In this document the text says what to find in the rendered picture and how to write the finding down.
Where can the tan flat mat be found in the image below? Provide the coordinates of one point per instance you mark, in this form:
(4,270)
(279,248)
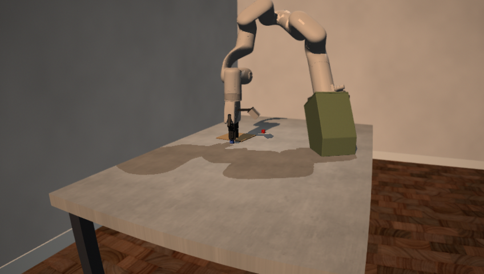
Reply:
(242,137)

